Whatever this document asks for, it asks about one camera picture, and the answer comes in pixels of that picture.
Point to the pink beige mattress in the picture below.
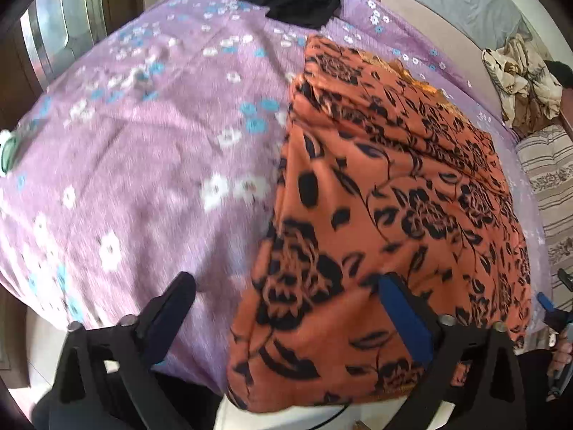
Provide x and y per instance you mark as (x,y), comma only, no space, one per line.
(429,31)

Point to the striped patterned cushion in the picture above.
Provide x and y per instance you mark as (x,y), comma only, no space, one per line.
(553,179)

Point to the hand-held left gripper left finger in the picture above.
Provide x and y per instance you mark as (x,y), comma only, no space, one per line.
(166,322)

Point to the beige brown crumpled cloth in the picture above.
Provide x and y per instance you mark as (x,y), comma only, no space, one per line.
(521,80)

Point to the orange black floral garment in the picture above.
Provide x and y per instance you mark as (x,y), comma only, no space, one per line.
(385,197)

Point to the dark cloth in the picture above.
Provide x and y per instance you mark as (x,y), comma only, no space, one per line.
(562,71)

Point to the purple floral bedsheet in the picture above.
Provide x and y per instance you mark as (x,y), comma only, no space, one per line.
(170,152)

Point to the wooden door with glass panel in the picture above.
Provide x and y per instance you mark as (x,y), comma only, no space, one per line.
(58,31)

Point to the green white small cloth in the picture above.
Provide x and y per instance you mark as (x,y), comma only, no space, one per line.
(8,152)

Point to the person's right hand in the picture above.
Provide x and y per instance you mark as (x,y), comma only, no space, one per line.
(566,350)

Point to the grey sheet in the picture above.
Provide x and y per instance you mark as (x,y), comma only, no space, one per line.
(465,0)

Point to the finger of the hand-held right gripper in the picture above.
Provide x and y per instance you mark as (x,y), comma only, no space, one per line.
(565,277)
(545,301)

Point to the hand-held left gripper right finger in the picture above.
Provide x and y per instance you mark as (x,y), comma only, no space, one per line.
(405,318)

